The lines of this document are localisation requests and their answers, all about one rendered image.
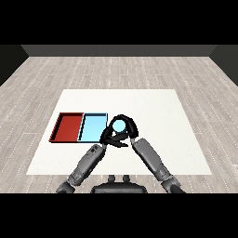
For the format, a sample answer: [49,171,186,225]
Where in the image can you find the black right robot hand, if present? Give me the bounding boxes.
[112,113,139,141]

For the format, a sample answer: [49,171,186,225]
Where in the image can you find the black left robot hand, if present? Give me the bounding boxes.
[99,115,129,149]

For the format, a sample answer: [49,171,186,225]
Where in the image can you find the small blue can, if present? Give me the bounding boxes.
[112,119,128,135]

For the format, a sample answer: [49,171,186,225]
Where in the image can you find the light blue shallow open box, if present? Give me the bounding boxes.
[77,112,109,143]

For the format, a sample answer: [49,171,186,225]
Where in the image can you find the red shallow open box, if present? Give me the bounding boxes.
[48,112,85,144]

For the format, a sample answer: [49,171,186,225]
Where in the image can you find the dark grey robot body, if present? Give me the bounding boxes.
[90,175,148,194]

